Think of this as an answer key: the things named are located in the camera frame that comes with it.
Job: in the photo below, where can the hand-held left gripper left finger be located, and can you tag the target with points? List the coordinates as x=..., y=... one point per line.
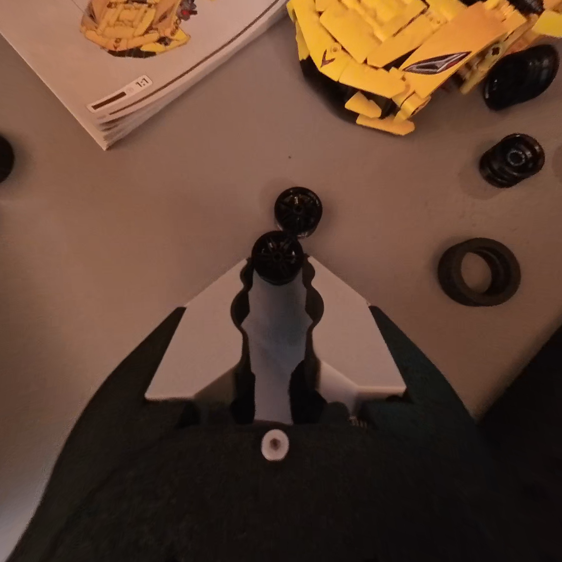
x=197, y=351

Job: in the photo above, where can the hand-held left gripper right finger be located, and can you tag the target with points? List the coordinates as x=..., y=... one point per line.
x=355, y=351

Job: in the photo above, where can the black spoked wheel rim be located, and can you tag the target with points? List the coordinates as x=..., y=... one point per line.
x=276, y=257
x=298, y=208

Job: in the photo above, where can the grey desk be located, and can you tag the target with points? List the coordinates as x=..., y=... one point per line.
x=131, y=219

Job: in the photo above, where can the large car print booklet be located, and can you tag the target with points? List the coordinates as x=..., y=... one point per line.
x=66, y=52

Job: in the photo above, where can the yellow toy brick car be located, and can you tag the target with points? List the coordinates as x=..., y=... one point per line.
x=373, y=35

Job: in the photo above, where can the black ridged toy part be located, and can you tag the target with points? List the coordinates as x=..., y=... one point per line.
x=522, y=77
x=511, y=160

